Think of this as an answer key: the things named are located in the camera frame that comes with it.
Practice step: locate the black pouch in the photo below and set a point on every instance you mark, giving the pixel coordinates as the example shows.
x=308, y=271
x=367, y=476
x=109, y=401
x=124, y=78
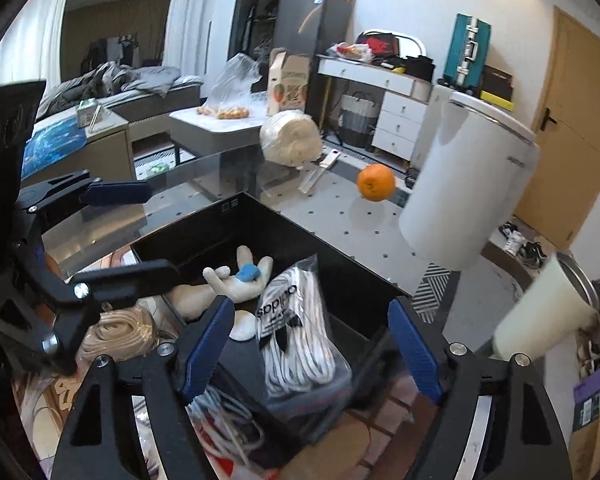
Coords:
x=417, y=65

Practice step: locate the white desk with drawers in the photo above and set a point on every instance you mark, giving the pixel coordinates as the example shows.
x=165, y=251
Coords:
x=395, y=105

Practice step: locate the glass door wardrobe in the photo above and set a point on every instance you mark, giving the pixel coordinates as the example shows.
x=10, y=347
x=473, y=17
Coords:
x=257, y=15

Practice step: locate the small green white box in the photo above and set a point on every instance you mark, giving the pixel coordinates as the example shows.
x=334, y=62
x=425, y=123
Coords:
x=87, y=112

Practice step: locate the white low table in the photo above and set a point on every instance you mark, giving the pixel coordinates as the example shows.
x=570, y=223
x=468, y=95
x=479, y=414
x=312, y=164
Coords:
x=215, y=130

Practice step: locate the white plush toy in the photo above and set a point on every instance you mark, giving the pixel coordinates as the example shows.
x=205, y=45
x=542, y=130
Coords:
x=220, y=280

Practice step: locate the black yellow flat box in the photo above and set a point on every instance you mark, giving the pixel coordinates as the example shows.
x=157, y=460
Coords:
x=497, y=85

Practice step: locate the clear plastic bag of kumquats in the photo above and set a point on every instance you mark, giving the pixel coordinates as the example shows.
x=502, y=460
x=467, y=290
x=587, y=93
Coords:
x=230, y=90

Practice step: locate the black fridge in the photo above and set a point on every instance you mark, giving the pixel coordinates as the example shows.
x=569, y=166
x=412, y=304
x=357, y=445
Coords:
x=305, y=25

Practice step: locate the beige side cabinet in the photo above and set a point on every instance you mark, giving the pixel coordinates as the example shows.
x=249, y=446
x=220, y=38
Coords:
x=110, y=150

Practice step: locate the black cardboard box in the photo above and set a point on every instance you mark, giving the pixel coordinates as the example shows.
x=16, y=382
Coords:
x=290, y=240

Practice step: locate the wooden door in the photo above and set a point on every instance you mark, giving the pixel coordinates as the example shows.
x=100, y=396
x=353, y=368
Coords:
x=575, y=135

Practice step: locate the blue printed sheet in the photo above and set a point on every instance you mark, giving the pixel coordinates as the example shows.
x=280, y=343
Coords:
x=55, y=142

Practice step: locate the white electric kettle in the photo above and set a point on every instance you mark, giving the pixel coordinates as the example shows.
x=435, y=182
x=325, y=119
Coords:
x=470, y=180

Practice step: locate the grey duvet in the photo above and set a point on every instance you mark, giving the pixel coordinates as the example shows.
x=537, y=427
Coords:
x=110, y=80

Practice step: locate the grey woven laundry basket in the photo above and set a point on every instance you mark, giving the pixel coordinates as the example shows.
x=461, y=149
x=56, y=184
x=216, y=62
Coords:
x=357, y=117

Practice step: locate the orange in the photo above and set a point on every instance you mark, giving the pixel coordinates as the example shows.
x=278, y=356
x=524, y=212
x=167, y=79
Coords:
x=376, y=182

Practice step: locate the plastic bag of fruit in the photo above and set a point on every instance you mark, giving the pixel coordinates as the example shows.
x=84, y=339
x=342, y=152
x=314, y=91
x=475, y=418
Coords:
x=350, y=51

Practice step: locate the red black bag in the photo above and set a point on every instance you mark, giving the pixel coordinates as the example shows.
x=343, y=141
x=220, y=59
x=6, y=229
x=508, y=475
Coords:
x=377, y=42

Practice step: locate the white roll in plastic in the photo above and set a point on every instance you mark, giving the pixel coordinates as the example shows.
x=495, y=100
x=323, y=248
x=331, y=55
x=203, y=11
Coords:
x=290, y=137

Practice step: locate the printed fruit carton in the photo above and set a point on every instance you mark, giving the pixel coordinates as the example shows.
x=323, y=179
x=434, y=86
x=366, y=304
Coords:
x=287, y=82

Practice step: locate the cream tumbler cup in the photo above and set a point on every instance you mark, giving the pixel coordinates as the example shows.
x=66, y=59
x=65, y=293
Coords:
x=540, y=320

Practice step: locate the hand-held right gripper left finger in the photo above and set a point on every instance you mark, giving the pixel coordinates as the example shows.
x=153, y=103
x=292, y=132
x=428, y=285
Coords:
x=205, y=350

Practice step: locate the shoes on floor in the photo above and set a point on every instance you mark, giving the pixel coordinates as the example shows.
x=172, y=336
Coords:
x=522, y=247

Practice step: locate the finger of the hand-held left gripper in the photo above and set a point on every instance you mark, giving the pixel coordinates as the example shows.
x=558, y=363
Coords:
x=130, y=277
x=120, y=192

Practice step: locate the bag of striped white laces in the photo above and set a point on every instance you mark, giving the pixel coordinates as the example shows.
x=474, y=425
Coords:
x=300, y=340

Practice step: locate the white curtain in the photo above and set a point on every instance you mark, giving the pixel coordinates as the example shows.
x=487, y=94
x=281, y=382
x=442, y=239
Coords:
x=192, y=15

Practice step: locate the cardboard box with purple strip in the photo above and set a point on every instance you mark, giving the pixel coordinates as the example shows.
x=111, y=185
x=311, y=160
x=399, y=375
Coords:
x=592, y=425

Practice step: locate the printed desk mat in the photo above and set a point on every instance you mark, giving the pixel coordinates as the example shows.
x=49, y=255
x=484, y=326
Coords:
x=380, y=440

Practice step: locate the bed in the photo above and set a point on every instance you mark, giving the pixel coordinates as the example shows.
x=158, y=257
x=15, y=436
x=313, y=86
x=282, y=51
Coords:
x=170, y=95

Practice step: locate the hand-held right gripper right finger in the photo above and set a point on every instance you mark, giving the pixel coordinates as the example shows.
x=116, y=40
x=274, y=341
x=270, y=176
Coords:
x=415, y=355

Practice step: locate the teal suitcase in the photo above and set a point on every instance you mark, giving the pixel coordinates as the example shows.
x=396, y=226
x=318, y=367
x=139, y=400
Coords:
x=467, y=52

